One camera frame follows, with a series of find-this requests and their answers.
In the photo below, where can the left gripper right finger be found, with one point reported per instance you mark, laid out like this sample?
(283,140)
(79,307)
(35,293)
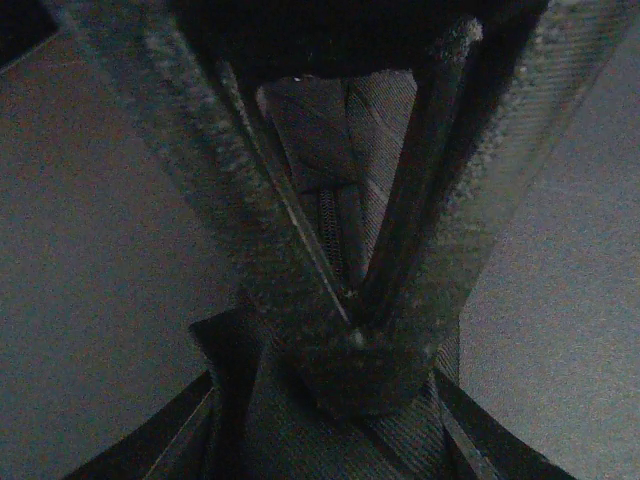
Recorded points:
(488,111)

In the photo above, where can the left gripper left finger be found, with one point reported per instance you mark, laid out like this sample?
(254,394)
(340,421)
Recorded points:
(212,149)

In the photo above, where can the black necktie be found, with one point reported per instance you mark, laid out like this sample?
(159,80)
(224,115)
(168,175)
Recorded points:
(352,409)

